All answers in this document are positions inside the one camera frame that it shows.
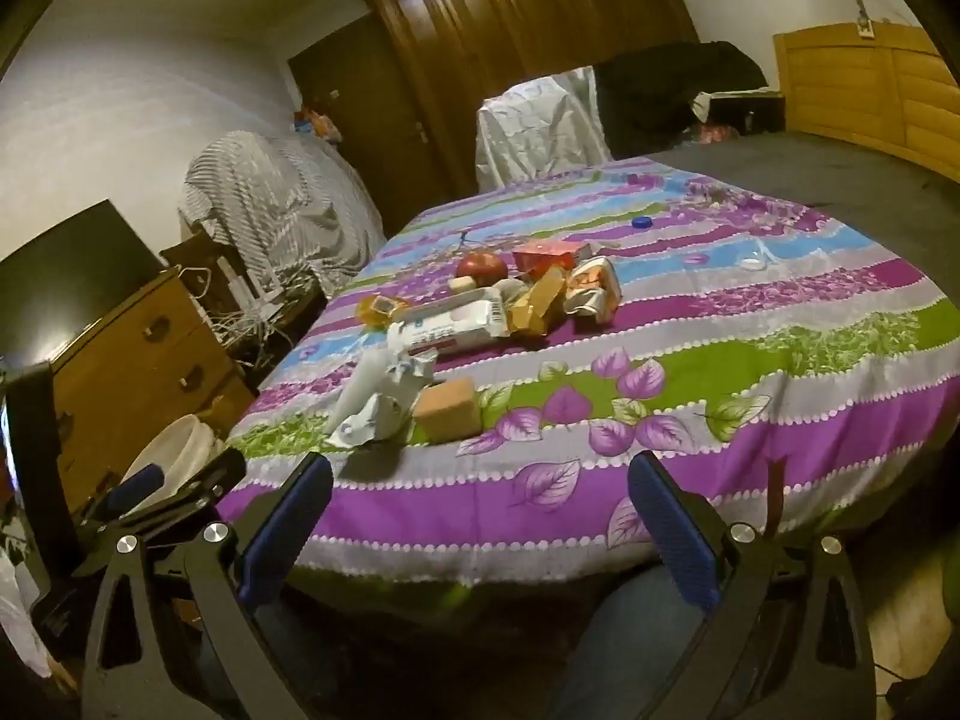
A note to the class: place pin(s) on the wooden headboard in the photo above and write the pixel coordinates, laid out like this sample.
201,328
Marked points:
862,90

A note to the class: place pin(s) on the orange plastic jelly cup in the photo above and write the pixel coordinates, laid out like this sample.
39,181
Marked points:
379,310

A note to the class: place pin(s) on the grey bed blanket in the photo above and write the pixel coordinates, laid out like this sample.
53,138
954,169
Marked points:
862,180

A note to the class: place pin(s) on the dark wooden door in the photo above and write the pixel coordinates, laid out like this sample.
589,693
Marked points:
360,90

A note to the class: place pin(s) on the long white packet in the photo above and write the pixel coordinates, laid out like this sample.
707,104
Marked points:
450,322

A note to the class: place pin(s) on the gold cigarette carton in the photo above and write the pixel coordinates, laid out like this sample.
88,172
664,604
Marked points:
536,304

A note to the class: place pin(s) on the person's right leg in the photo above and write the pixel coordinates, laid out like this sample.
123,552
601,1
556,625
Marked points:
637,645

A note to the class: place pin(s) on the dark wooden wardrobe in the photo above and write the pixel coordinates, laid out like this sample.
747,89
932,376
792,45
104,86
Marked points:
525,15

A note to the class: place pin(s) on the small cream oval piece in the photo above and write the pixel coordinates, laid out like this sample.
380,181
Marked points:
463,283

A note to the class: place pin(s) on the orange and blue toy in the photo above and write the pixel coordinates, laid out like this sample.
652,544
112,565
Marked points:
313,122

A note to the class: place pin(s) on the striped floral bedsheet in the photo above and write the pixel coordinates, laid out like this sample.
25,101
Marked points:
750,360

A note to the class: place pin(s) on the pile of black clothes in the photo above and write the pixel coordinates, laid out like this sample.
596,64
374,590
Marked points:
660,97

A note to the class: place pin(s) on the red carton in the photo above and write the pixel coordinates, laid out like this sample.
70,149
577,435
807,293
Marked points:
544,255

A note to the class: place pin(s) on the yellow sponge block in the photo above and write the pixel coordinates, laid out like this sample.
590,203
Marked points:
446,409

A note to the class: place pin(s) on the black box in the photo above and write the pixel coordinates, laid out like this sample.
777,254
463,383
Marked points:
746,114

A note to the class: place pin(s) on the white patterned cloth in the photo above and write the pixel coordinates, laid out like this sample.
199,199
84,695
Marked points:
15,615

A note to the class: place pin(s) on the orange paper cup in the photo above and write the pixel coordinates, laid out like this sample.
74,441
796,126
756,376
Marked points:
592,285

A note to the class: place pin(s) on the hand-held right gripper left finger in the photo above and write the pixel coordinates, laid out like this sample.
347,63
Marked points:
285,532

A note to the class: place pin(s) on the white blue wrapper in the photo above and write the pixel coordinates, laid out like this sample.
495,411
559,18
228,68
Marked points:
375,405

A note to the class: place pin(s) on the white router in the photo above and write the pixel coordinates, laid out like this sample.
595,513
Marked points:
234,281

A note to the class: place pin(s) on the wooden dresser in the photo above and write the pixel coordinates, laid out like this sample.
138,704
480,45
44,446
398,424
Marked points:
135,390

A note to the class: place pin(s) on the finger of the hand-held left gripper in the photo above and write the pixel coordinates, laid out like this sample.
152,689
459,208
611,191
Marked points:
221,469
136,487

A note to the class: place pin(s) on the grey striped blanket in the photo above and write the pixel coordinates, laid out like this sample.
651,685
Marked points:
285,195

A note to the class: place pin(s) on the white plastic basin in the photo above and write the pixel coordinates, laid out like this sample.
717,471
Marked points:
176,450

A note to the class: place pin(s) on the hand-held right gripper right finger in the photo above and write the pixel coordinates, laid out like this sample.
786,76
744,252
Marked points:
675,532

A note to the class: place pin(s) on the person's left leg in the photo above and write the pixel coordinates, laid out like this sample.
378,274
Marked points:
300,660

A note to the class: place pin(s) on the person's leg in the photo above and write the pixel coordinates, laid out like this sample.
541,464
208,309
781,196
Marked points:
637,645
300,660

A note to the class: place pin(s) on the white plastic furniture cover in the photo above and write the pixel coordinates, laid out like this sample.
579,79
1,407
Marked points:
532,127

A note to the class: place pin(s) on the red apple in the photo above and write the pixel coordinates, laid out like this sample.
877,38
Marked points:
480,268

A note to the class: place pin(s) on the black television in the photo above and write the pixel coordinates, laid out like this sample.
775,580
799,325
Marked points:
67,277

